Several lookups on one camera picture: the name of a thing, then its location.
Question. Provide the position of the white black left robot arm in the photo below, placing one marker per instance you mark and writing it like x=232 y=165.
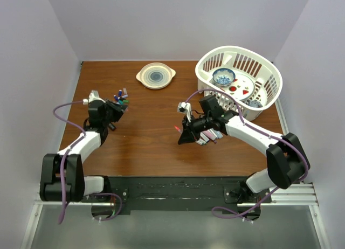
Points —
x=62 y=176

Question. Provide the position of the white plastic basket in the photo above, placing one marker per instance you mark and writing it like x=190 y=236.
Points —
x=266 y=77

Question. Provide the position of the blue white bowl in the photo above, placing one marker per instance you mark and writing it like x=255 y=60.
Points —
x=223 y=76

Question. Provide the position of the small blue patterned dish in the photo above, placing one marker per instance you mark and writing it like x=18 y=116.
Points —
x=255 y=104

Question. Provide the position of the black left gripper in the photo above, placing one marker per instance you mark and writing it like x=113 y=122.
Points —
x=118 y=109

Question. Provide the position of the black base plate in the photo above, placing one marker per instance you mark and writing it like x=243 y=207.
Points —
x=129 y=194

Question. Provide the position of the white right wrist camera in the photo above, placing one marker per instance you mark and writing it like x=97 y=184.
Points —
x=185 y=108

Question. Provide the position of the light blue highlighter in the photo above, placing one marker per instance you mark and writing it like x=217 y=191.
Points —
x=219 y=134

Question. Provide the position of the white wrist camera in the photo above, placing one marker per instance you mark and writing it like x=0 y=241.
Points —
x=93 y=96
x=185 y=108

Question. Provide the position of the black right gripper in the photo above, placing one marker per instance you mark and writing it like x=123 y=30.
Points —
x=187 y=136

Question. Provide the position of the pink highlighter pen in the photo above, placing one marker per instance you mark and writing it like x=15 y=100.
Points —
x=179 y=130

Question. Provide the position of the white plate red shapes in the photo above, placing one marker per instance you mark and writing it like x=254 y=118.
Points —
x=242 y=87

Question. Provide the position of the lavender highlighter pen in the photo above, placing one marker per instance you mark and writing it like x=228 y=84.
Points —
x=210 y=134

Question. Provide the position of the white marker green cap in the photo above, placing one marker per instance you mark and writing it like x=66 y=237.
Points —
x=201 y=142

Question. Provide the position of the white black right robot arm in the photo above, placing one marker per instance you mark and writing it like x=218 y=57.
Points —
x=285 y=157

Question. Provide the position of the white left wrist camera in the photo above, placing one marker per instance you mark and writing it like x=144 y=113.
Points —
x=93 y=96

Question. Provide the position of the black purple highlighter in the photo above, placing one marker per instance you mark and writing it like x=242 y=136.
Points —
x=111 y=127

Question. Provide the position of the cream plate with spiral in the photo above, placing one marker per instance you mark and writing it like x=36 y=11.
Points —
x=155 y=75

